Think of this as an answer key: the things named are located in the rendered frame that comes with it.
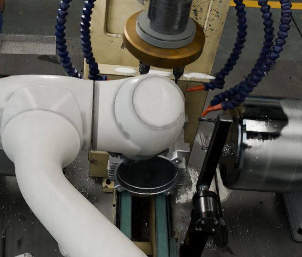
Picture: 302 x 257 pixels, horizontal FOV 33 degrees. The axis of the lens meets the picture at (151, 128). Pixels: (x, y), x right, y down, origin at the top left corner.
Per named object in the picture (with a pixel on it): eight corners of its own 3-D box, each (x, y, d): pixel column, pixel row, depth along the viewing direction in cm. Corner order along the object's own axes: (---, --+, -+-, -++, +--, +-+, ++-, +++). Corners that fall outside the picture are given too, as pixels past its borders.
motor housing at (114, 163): (109, 137, 144) (115, 87, 130) (176, 143, 146) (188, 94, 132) (105, 195, 130) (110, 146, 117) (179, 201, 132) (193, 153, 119)
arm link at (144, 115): (175, 96, 83) (94, 92, 81) (196, 62, 68) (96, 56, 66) (175, 162, 80) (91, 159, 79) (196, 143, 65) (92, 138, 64)
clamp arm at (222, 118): (195, 183, 127) (218, 111, 109) (206, 184, 127) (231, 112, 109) (196, 195, 125) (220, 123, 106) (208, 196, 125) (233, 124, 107)
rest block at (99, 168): (89, 161, 153) (91, 133, 144) (112, 162, 154) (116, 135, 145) (87, 177, 149) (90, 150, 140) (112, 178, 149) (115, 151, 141)
